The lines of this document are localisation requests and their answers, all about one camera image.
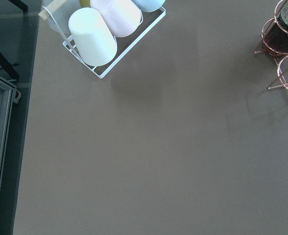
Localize tea bottle front rack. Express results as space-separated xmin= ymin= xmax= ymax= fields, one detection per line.
xmin=263 ymin=0 xmax=288 ymax=58

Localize white cup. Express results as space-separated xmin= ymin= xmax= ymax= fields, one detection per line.
xmin=68 ymin=7 xmax=118 ymax=66

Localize pink cup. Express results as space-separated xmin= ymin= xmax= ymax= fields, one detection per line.
xmin=90 ymin=0 xmax=142 ymax=37

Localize light blue cup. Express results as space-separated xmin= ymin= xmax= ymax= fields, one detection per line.
xmin=133 ymin=0 xmax=165 ymax=12

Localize yellow cup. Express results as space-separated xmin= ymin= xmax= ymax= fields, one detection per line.
xmin=79 ymin=0 xmax=91 ymax=7

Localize grey blue cup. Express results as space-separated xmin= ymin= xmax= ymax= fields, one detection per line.
xmin=43 ymin=0 xmax=81 ymax=35

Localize white wire cup rack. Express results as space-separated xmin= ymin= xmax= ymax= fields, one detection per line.
xmin=39 ymin=0 xmax=166 ymax=79

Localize copper wire bottle rack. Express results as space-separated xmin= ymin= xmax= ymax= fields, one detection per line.
xmin=254 ymin=0 xmax=288 ymax=93

